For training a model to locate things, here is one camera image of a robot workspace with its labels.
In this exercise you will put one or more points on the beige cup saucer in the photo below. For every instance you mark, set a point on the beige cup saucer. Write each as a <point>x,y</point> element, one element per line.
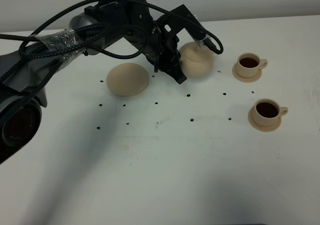
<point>245,79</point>
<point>263,128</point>

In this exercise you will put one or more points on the beige far cup saucer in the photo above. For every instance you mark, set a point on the beige far cup saucer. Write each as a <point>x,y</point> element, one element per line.
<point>245,79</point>

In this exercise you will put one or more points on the beige far teacup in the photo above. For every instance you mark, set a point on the beige far teacup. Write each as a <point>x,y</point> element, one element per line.
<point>249,65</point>

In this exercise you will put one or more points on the beige teapot saucer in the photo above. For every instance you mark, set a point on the beige teapot saucer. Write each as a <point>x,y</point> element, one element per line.
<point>127,79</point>

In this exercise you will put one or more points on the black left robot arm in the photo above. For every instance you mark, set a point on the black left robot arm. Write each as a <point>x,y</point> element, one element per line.
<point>86,28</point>

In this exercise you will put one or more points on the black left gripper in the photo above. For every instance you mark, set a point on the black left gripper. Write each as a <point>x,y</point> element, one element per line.
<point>160,49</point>

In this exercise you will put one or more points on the beige near cup saucer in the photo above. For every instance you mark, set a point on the beige near cup saucer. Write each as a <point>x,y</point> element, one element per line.
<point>263,128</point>

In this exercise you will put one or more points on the beige near teacup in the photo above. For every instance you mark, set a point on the beige near teacup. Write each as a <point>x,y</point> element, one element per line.
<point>267,112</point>

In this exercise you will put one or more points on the beige ceramic teapot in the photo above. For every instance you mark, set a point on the beige ceramic teapot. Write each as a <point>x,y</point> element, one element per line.
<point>196,62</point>

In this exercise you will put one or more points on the beige teacup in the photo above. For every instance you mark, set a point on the beige teacup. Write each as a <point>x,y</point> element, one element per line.
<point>249,65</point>
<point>267,112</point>

